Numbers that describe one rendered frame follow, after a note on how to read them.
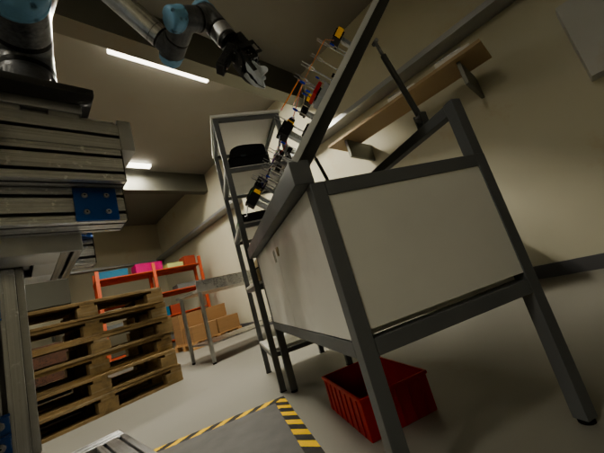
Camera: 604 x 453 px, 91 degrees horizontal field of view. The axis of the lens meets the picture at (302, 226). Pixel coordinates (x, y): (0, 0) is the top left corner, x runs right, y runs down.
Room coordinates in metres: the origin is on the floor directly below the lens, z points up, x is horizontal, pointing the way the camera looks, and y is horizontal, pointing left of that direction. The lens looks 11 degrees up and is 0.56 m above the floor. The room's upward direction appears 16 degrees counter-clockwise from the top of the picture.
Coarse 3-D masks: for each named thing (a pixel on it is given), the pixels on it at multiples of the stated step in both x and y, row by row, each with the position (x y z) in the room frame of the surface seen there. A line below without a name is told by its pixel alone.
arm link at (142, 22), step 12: (108, 0) 0.76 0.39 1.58; (120, 0) 0.76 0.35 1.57; (132, 0) 0.78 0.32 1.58; (120, 12) 0.78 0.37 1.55; (132, 12) 0.78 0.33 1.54; (144, 12) 0.80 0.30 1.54; (132, 24) 0.81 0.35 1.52; (144, 24) 0.80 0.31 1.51; (156, 24) 0.82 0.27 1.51; (144, 36) 0.83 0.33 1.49; (156, 36) 0.83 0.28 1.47; (156, 48) 0.86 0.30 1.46; (168, 48) 0.84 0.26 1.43; (180, 48) 0.84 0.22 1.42; (168, 60) 0.88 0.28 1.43; (180, 60) 0.90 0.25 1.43
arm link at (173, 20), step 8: (168, 8) 0.73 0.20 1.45; (176, 8) 0.73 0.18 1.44; (184, 8) 0.75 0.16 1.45; (192, 8) 0.77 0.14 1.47; (200, 8) 0.79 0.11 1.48; (168, 16) 0.74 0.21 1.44; (176, 16) 0.74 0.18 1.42; (184, 16) 0.75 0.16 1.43; (192, 16) 0.77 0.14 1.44; (200, 16) 0.79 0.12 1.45; (168, 24) 0.76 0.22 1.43; (176, 24) 0.75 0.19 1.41; (184, 24) 0.77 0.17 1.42; (192, 24) 0.78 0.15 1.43; (200, 24) 0.80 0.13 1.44; (168, 32) 0.80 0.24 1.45; (176, 32) 0.78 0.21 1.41; (184, 32) 0.79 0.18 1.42; (192, 32) 0.81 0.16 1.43; (200, 32) 0.84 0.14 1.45; (176, 40) 0.82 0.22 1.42; (184, 40) 0.82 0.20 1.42
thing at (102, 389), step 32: (160, 288) 3.03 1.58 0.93; (32, 320) 2.59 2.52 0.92; (64, 320) 3.00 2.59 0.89; (96, 320) 2.61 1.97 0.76; (128, 320) 3.45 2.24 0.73; (160, 320) 3.03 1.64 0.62; (32, 352) 2.28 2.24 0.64; (96, 352) 2.58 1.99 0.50; (128, 352) 3.46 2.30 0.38; (160, 352) 2.98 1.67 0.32; (64, 384) 2.41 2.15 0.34; (96, 384) 2.55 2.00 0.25; (128, 384) 2.72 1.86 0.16; (64, 416) 2.93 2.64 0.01; (96, 416) 2.52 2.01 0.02
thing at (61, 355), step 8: (56, 352) 4.40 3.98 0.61; (64, 352) 4.47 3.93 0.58; (32, 360) 4.18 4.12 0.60; (40, 360) 4.25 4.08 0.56; (48, 360) 4.31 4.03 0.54; (56, 360) 4.39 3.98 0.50; (64, 360) 4.46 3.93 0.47; (40, 368) 4.24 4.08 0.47; (48, 376) 4.30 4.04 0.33; (56, 376) 4.37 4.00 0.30; (64, 376) 4.45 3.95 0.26; (40, 384) 4.23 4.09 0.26
